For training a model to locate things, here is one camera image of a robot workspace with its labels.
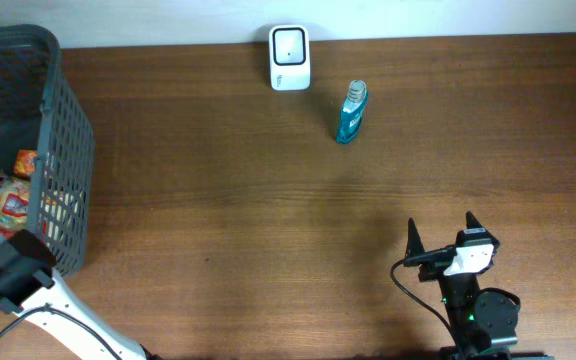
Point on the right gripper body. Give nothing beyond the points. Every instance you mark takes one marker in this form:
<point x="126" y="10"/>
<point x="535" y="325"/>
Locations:
<point x="431" y="257"/>

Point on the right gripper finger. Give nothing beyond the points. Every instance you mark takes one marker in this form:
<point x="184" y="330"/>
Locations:
<point x="414" y="247"/>
<point x="472" y="223"/>

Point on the teal mouthwash bottle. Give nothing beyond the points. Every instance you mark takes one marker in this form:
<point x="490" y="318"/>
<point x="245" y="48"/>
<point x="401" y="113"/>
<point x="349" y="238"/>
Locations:
<point x="351" y="115"/>

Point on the beige snack bag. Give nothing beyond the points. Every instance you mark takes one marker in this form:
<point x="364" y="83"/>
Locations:
<point x="14" y="202"/>

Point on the red snack bag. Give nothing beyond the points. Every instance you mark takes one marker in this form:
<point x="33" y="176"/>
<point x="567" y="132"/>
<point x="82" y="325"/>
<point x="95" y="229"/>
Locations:
<point x="7" y="233"/>

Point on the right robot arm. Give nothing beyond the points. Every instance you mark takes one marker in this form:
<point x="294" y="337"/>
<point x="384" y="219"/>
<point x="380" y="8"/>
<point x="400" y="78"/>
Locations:
<point x="481" y="321"/>

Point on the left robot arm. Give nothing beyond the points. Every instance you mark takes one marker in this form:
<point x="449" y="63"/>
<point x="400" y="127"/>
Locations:
<point x="32" y="289"/>

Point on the orange snack packet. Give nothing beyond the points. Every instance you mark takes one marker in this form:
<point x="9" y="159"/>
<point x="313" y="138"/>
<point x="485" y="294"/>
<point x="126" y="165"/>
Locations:
<point x="24" y="165"/>

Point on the grey plastic mesh basket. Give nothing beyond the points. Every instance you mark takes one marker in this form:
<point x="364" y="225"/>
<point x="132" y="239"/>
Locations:
<point x="39" y="111"/>

